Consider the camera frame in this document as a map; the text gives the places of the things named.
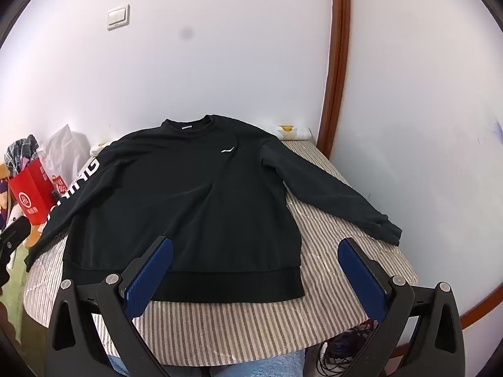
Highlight brown wooden door frame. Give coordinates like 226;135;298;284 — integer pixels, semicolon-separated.
316;0;351;158

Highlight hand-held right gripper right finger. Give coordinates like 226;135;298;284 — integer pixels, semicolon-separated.
338;238;467;377

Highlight black sweatshirt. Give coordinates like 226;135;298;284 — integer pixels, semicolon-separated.
25;115;402;303

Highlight person's blue jeans legs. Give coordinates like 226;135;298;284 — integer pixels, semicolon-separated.
105;350;316;377

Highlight plaid cloth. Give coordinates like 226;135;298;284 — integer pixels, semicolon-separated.
4;134;41;178

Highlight white plastic bag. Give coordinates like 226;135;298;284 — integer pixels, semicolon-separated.
39;124;92;189

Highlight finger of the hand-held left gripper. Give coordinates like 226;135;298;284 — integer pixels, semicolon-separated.
0;219;30;271

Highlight floral pillow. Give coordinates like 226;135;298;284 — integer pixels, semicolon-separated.
271;123;314;142

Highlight black cables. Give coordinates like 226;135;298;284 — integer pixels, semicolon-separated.
318;318;379;377

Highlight white wall switch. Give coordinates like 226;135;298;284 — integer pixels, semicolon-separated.
107;5;131;30

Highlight striped bed cover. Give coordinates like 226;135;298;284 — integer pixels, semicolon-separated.
23;139;419;370

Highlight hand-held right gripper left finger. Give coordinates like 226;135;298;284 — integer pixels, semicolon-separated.
46;236;174;377

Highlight red paper bag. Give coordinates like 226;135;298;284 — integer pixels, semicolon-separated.
8;160;67;226

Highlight brown wooden baseboard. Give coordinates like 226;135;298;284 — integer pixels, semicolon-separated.
459;281;500;331

